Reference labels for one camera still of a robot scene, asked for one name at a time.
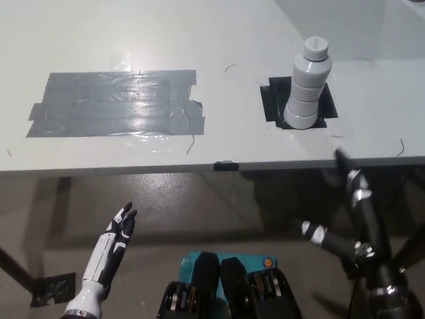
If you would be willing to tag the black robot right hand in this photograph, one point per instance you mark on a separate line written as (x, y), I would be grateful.
(368, 212)

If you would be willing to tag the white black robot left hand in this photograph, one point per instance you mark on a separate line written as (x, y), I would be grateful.
(99, 262)

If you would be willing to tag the white ribbed plastic bottle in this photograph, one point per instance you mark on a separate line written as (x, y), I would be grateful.
(307, 86)

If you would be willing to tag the black robot torso teal top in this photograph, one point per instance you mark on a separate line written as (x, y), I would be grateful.
(206, 285)

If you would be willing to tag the dark diagonal table leg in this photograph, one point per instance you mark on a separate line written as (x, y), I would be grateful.
(16, 270)

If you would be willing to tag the black tape patch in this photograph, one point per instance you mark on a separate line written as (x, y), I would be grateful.
(274, 99)

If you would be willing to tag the small black tape strip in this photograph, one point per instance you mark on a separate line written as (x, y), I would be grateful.
(226, 165)

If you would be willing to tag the grey duct tape patch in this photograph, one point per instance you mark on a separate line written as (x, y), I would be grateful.
(113, 103)

